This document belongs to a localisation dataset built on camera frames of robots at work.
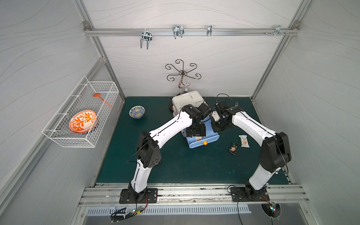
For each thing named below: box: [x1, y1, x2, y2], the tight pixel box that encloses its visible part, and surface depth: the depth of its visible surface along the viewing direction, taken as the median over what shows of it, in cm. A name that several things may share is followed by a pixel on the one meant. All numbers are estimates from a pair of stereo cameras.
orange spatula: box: [92, 92, 114, 109], surface depth 80 cm
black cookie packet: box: [228, 142, 240, 156], surface depth 92 cm
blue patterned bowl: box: [128, 105, 146, 120], surface depth 110 cm
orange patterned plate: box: [68, 109, 98, 134], surface depth 64 cm
